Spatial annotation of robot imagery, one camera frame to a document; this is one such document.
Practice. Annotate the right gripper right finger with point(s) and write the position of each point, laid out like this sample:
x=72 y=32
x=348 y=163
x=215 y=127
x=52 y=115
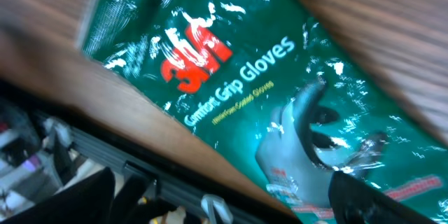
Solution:
x=354 y=202

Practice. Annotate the green 3M gloves package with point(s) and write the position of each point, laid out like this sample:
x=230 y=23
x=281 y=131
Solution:
x=265 y=86

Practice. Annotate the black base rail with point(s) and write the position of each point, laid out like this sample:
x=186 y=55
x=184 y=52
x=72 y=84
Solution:
x=165 y=179

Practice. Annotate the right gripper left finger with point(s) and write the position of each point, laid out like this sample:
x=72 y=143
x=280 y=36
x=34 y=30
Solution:
x=88 y=201

